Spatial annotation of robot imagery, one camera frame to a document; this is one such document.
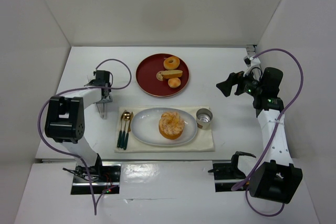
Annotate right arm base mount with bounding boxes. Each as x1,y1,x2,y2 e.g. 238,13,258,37
208,163,246,193

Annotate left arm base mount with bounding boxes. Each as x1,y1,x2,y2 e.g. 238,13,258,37
62,165,121,195

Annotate sliced bread loaf piece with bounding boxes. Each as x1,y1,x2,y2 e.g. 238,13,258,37
161,70,183,79

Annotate gold spoon green handle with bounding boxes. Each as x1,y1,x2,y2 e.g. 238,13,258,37
121,112,132,149

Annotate steel cup with cork base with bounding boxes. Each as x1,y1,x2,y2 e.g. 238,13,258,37
196,108,213,130

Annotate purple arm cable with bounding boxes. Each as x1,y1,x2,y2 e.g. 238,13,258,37
37,58,132,216
230,48,305,217

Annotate orange round cake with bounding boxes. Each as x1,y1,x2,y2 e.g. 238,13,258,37
159,125,184,140

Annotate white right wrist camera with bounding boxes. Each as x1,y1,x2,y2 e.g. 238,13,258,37
244,56,260,68

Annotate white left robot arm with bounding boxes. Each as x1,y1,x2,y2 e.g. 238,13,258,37
45,70,112,182

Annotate pale blue oval plate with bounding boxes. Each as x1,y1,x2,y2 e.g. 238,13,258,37
131,107,197,147

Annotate stainless steel tongs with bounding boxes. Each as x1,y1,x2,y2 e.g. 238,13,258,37
96,102,107,119

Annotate plain ring donut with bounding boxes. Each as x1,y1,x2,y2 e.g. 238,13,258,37
163,56,180,70

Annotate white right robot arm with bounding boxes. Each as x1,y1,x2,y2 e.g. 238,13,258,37
216,67,303,204

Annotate sugared twisted donut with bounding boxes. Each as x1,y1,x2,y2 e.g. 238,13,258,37
159,112,185,135

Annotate dark red round tray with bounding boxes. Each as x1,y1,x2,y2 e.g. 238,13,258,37
136,54,190,97

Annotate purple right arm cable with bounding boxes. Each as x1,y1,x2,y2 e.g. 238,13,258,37
230,48,305,217

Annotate cream cloth placemat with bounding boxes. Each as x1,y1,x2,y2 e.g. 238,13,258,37
114,105,215,153

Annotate small round bun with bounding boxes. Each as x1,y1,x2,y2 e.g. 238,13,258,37
168,78,181,89

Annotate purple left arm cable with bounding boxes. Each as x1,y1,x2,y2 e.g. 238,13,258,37
37,58,132,216

